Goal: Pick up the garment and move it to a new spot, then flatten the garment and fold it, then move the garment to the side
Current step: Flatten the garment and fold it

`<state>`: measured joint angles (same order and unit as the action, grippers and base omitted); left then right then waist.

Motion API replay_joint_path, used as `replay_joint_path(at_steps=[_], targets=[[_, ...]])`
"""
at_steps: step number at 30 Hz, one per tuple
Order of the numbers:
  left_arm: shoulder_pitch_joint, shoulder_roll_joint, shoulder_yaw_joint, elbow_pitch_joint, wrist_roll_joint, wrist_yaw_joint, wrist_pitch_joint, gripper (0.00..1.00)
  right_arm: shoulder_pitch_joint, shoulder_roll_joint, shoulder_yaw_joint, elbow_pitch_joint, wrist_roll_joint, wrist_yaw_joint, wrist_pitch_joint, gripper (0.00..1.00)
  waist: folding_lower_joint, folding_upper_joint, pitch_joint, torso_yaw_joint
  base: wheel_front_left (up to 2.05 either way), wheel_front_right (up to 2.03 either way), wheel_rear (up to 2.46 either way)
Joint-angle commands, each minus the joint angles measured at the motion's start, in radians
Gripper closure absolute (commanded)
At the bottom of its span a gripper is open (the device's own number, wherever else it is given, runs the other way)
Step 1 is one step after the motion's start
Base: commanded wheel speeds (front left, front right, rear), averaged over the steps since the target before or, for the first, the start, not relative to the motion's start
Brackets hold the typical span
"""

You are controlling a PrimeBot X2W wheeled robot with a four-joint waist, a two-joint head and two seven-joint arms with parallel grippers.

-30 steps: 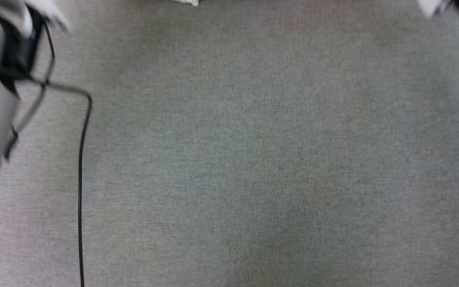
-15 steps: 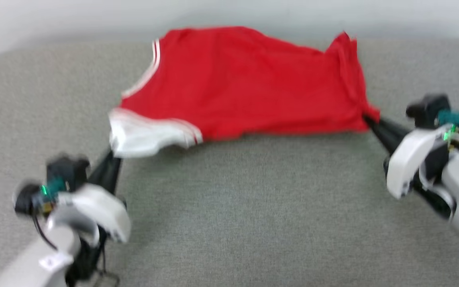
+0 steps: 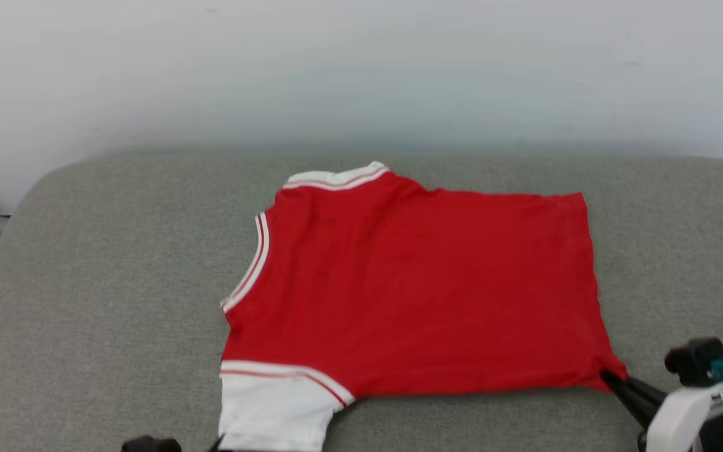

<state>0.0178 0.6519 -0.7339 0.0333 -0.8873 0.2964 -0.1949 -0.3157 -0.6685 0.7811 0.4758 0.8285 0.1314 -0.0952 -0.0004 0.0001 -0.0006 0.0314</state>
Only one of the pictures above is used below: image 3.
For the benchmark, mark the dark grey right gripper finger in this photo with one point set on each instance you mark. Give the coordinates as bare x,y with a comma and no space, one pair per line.
631,402
641,390

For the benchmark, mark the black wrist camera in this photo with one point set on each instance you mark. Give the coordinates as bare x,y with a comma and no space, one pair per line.
700,361
151,445

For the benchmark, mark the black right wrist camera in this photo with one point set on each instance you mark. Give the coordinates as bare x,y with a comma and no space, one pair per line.
700,361

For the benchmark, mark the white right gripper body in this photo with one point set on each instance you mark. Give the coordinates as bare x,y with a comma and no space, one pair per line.
681,417

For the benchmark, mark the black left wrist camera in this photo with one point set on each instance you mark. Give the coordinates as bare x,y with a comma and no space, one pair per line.
151,445

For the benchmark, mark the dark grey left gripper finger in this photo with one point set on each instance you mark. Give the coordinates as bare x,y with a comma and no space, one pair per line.
216,445

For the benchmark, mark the red and white jersey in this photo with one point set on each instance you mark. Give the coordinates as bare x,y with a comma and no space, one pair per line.
430,282

